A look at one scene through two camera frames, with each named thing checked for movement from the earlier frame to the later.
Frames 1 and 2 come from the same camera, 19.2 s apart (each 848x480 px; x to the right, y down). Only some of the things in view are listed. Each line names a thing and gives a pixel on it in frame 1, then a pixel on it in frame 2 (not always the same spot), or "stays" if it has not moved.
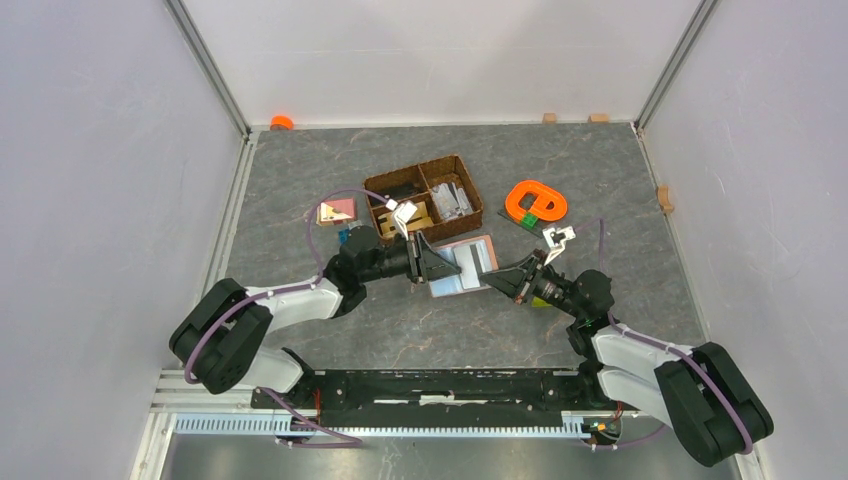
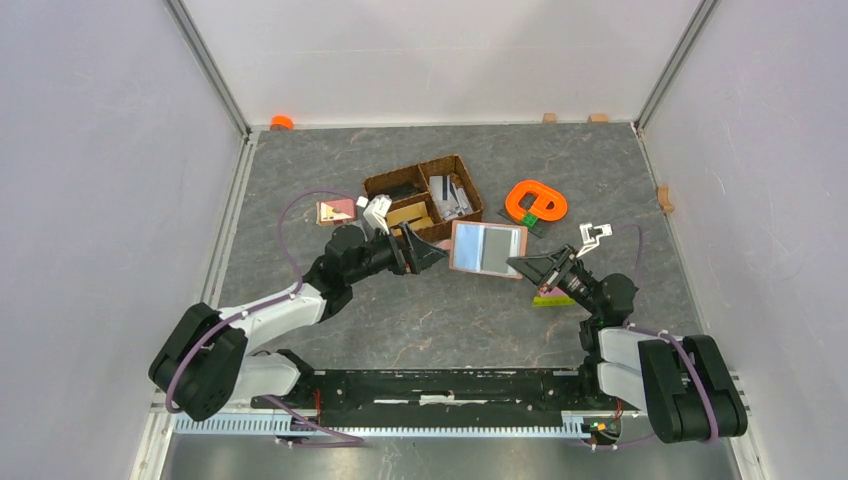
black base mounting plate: x=447 y=398 stays
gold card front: x=420 y=221 stays
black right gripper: x=509 y=280 → x=536 y=268
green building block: x=529 y=221 stays
